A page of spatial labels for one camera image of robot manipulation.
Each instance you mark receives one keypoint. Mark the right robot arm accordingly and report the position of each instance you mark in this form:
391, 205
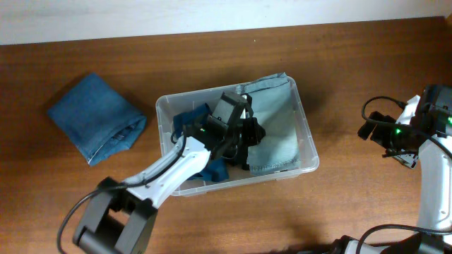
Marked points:
420, 135

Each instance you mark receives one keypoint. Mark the dark blue jeans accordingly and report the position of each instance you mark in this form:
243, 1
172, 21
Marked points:
97, 119

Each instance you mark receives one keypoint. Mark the clear plastic storage container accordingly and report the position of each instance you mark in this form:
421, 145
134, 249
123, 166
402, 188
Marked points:
168, 106

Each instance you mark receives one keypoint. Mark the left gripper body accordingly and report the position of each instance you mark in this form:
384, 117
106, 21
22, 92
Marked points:
252, 130

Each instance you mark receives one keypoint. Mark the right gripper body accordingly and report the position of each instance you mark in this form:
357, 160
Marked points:
398, 144

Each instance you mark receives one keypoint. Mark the light blue jeans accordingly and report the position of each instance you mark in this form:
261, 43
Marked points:
272, 106

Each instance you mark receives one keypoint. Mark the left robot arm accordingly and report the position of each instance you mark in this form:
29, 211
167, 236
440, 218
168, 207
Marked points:
120, 216

